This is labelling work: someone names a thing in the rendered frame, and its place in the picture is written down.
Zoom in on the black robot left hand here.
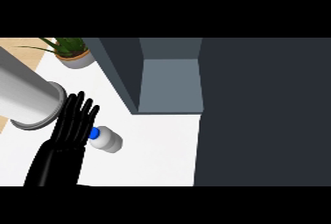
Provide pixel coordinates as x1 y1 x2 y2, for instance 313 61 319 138
22 90 100 187

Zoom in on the white water bottle blue cap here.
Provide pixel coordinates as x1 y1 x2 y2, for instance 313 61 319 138
87 125 124 154

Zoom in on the dark grey open cabinet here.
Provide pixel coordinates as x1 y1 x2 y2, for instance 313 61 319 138
81 37 205 116

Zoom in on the dark grey flat cabinet door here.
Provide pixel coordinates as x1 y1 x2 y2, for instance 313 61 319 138
190 37 331 187

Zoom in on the grey round plant pot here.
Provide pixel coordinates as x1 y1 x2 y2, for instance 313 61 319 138
54 48 97 70

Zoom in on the green spiky plant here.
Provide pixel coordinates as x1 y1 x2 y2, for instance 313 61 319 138
14 37 90 59

